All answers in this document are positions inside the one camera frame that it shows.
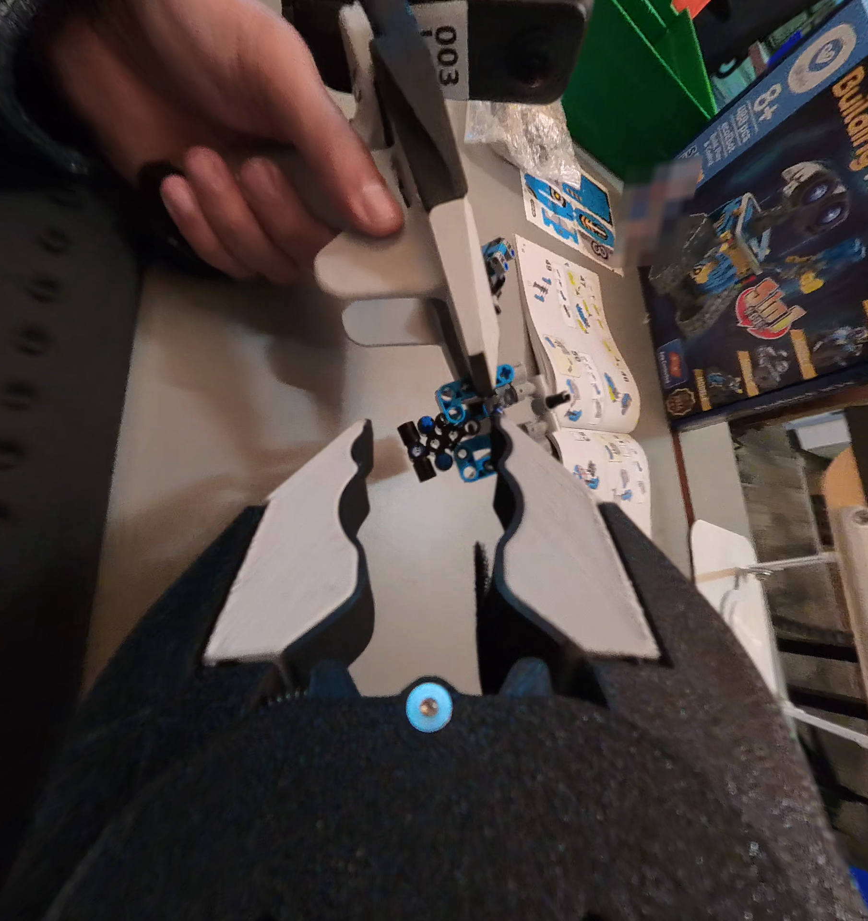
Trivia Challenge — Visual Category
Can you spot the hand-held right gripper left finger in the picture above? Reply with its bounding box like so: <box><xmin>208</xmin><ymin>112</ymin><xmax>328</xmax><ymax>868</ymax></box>
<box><xmin>202</xmin><ymin>419</ymin><xmax>376</xmax><ymax>685</ymax></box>

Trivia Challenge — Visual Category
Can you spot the blue sticker sheet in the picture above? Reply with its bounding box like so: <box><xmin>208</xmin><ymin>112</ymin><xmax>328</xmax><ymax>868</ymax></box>
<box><xmin>520</xmin><ymin>169</ymin><xmax>625</xmax><ymax>278</ymax></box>

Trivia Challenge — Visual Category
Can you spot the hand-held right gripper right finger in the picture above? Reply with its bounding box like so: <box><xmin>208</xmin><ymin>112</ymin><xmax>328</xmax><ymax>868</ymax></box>
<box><xmin>491</xmin><ymin>419</ymin><xmax>663</xmax><ymax>661</ymax></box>

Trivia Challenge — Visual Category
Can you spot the blue yellow brick assembly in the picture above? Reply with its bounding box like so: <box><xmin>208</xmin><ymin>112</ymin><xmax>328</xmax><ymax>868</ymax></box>
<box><xmin>480</xmin><ymin>241</ymin><xmax>519</xmax><ymax>318</ymax></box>

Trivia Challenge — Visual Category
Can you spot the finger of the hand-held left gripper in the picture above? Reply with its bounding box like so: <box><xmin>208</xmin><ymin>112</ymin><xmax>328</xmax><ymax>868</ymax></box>
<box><xmin>427</xmin><ymin>196</ymin><xmax>507</xmax><ymax>395</ymax></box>

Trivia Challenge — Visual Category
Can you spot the clear plastic bag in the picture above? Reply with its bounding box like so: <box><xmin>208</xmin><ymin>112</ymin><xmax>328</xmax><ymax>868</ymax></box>
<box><xmin>466</xmin><ymin>101</ymin><xmax>582</xmax><ymax>188</ymax></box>

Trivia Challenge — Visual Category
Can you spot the black studded mat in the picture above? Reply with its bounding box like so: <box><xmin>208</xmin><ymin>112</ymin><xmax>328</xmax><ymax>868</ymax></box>
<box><xmin>0</xmin><ymin>165</ymin><xmax>143</xmax><ymax>792</ymax></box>

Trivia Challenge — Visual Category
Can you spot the open instruction booklet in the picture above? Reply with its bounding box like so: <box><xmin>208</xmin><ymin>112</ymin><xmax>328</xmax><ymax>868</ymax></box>
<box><xmin>513</xmin><ymin>234</ymin><xmax>654</xmax><ymax>537</ymax></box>

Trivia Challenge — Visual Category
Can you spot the green file tray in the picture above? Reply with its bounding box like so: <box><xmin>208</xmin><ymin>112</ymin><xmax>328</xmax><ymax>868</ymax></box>
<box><xmin>562</xmin><ymin>0</ymin><xmax>719</xmax><ymax>181</ymax></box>

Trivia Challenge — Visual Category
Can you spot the grey desk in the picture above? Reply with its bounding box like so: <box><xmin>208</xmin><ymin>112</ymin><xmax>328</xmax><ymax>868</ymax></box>
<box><xmin>81</xmin><ymin>101</ymin><xmax>694</xmax><ymax>699</ymax></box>

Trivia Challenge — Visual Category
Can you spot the person's left hand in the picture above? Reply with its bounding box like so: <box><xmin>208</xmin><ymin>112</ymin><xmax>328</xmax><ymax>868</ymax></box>
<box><xmin>48</xmin><ymin>0</ymin><xmax>407</xmax><ymax>286</ymax></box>

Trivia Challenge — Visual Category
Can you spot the person's left forearm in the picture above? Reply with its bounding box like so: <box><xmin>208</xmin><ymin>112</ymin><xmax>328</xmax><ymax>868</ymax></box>
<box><xmin>0</xmin><ymin>0</ymin><xmax>82</xmax><ymax>181</ymax></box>

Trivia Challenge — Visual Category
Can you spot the pile of small brick parts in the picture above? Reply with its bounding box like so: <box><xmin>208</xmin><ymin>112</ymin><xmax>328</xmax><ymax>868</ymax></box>
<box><xmin>396</xmin><ymin>381</ymin><xmax>498</xmax><ymax>484</ymax></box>

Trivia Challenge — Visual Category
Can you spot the white desk lamp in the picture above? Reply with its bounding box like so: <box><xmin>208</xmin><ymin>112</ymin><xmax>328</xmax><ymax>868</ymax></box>
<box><xmin>689</xmin><ymin>446</ymin><xmax>868</xmax><ymax>771</ymax></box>

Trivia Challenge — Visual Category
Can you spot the toy robot box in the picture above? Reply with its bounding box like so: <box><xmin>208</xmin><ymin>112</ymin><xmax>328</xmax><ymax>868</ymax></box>
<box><xmin>639</xmin><ymin>0</ymin><xmax>868</xmax><ymax>433</ymax></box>

